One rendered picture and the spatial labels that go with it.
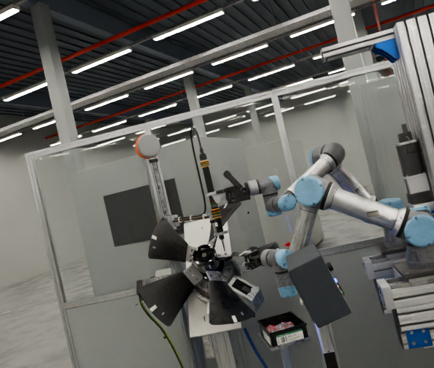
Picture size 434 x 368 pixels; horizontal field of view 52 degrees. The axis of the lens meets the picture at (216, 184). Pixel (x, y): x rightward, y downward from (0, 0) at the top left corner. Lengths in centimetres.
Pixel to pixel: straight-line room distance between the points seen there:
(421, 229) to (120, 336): 214
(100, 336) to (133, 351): 25
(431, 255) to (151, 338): 193
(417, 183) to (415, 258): 38
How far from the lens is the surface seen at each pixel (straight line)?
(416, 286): 192
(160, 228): 236
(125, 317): 317
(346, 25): 656
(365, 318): 305
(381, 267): 239
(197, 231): 260
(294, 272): 136
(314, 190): 173
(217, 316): 203
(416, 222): 174
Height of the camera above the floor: 151
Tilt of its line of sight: 1 degrees up
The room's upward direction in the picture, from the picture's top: 13 degrees counter-clockwise
